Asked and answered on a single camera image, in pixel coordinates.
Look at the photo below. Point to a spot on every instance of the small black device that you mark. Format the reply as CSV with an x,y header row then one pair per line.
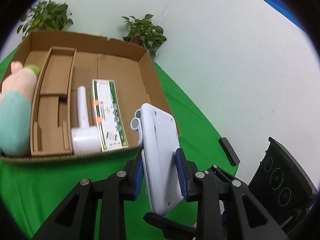
x,y
229,151

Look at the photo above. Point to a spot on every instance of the narrow cardboard insert box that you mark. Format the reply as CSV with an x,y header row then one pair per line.
x,y
50,125

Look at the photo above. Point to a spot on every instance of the pink pig plush toy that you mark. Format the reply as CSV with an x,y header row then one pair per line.
x,y
16,103

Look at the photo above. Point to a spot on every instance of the right potted plant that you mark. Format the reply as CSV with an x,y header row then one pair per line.
x,y
142,32

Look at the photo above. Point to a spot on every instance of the potted plant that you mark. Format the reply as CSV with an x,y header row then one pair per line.
x,y
45,15
142,32

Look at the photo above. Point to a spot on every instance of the white lint roller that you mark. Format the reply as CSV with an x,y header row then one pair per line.
x,y
85,138

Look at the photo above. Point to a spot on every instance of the green white medicine box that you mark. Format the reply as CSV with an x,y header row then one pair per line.
x,y
107,116

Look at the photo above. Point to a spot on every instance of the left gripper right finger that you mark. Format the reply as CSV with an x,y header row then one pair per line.
x,y
226,208

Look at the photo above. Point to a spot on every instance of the left potted plant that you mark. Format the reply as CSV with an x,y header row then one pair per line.
x,y
45,15

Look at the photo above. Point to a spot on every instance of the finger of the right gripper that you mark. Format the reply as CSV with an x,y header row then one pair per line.
x,y
169,228

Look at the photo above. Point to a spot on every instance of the white plastic case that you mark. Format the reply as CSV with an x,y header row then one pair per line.
x,y
158,137

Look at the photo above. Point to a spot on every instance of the large cardboard tray box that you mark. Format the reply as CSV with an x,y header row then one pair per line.
x,y
128,65

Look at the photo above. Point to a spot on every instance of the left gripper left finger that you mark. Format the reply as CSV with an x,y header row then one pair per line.
x,y
75,216

